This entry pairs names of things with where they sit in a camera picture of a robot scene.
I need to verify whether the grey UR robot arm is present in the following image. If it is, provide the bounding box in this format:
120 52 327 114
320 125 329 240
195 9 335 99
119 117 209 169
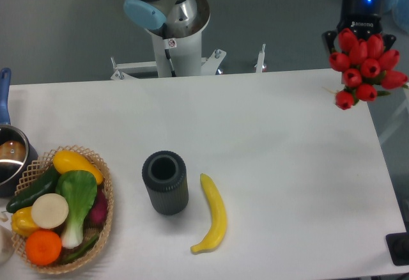
123 0 385 53

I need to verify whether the black device at table edge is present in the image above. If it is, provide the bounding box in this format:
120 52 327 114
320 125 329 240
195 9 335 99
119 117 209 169
385 232 408 266

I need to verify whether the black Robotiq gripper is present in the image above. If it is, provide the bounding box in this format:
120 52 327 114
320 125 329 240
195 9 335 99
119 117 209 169
321 0 397 54

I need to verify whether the green bok choy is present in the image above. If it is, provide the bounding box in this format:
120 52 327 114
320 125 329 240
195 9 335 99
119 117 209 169
56 170 97 249

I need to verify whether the purple sweet potato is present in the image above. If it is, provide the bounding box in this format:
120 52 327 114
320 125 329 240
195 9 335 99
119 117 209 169
88 189 108 225

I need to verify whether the blue handled saucepan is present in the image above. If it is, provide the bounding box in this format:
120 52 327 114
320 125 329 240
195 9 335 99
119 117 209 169
1 68 38 198

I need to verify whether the white round radish slice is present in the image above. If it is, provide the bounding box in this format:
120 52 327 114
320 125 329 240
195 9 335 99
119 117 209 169
31 193 69 229

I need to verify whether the dark green cucumber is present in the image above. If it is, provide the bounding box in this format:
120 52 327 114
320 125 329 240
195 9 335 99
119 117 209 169
6 166 60 214

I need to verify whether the green bean pod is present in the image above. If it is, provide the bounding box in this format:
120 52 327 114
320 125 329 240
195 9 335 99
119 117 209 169
61 235 99 265

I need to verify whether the white frame at right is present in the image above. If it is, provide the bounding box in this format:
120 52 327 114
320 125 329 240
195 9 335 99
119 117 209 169
378 89 408 146

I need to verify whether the yellow banana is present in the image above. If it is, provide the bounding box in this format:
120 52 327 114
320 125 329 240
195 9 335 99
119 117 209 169
190 173 228 254

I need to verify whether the woven wicker basket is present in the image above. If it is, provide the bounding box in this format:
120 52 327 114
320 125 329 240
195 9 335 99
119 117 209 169
12 145 114 274

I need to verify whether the small garlic piece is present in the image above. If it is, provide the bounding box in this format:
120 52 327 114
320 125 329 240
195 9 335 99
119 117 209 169
0 212 8 222

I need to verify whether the white plate at left edge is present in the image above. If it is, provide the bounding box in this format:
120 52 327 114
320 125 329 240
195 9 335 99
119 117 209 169
0 226 14 264

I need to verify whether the yellow bell pepper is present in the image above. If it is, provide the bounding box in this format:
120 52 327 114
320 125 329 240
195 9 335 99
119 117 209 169
12 206 40 237

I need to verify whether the yellow squash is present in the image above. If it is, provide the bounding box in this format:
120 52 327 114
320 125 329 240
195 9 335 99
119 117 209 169
52 150 104 185

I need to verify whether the dark grey ribbed vase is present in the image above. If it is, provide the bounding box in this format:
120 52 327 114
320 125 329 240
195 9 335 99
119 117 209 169
142 150 189 215

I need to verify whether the orange fruit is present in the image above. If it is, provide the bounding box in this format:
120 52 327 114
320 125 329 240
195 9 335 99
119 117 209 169
25 229 62 266

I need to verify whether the red tulip bouquet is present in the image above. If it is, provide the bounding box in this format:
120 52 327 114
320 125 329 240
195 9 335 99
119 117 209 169
328 29 408 110

